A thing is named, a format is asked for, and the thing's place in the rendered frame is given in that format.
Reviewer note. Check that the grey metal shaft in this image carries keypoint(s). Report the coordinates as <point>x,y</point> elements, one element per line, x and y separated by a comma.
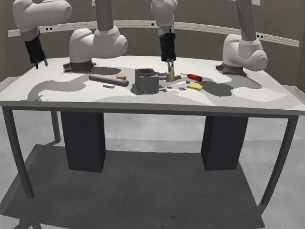
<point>109,80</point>

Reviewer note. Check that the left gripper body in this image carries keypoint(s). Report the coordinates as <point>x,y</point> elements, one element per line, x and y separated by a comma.
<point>167,36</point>

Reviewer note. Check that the red cylinder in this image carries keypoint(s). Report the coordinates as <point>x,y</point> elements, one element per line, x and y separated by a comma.
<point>194,77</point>

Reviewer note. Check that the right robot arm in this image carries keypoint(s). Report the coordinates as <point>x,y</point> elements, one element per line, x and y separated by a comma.
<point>105,43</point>

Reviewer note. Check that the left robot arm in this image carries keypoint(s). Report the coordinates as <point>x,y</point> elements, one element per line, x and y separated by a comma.
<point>239,51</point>

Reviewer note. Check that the pale yellow square pad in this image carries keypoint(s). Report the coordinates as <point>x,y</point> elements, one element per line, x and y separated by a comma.
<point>195,86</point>

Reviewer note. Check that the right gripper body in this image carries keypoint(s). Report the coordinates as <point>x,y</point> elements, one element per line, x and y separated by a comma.
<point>33,44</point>

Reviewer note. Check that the tan gear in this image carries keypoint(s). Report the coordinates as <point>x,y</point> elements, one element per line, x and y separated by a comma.
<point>171,73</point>

